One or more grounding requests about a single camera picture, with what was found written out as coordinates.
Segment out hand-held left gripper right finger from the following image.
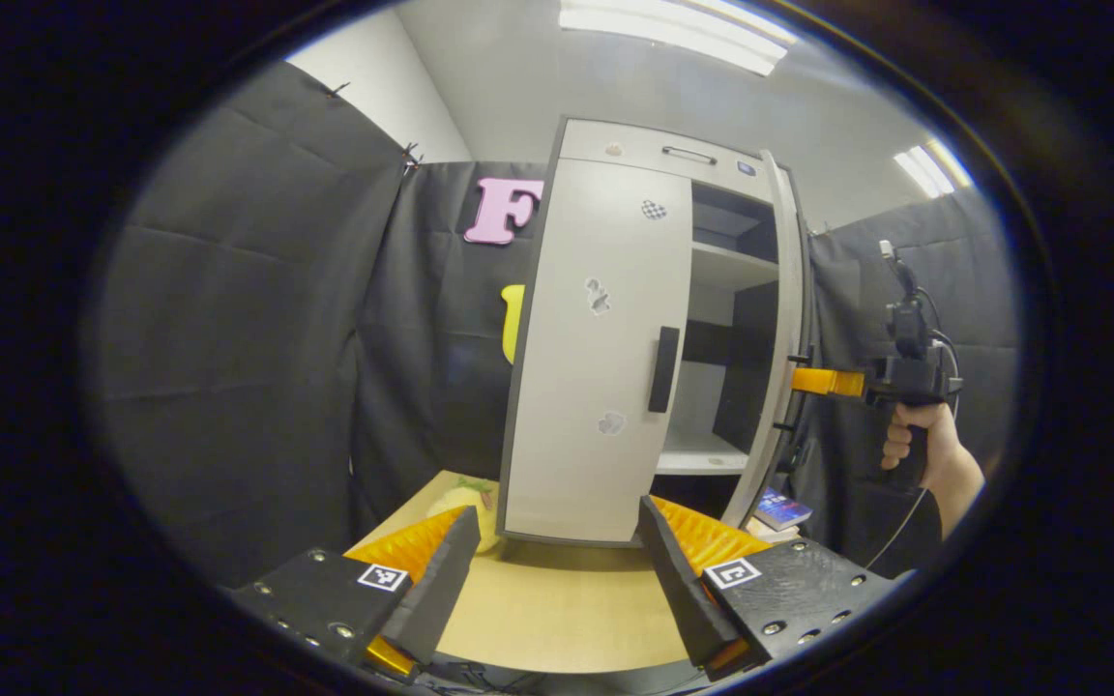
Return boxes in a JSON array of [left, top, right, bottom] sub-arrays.
[[636, 495, 916, 678]]

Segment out black backdrop cloth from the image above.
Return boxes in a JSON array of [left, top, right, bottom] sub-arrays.
[[83, 60, 1024, 593]]

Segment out colourful cover book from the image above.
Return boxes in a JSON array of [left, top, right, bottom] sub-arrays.
[[754, 487, 814, 532]]

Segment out black door handle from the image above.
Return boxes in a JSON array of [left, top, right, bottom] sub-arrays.
[[647, 326, 682, 415], [771, 353, 811, 433]]

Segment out white cabinet shelf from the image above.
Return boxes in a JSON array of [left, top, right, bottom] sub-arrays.
[[690, 241, 781, 292]]

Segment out grey shoe cabinet door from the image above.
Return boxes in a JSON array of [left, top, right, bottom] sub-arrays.
[[719, 150, 810, 531], [499, 158, 694, 545]]

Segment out small ceiling light panel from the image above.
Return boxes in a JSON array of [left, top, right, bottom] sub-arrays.
[[894, 139, 976, 200]]

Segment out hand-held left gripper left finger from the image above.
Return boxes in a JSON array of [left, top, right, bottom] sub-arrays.
[[228, 505, 483, 678]]

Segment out grey double-door shoe cabinet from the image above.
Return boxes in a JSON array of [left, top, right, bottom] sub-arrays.
[[497, 116, 815, 548]]

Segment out large ceiling light panel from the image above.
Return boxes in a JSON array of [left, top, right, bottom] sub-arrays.
[[557, 0, 800, 77]]

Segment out white cabinet bottom board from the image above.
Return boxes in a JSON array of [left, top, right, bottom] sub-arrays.
[[655, 429, 752, 476]]

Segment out white bordered book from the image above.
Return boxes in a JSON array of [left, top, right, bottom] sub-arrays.
[[745, 517, 802, 545]]

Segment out yellow plush toy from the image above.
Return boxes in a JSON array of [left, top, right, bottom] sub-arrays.
[[425, 476, 502, 555]]

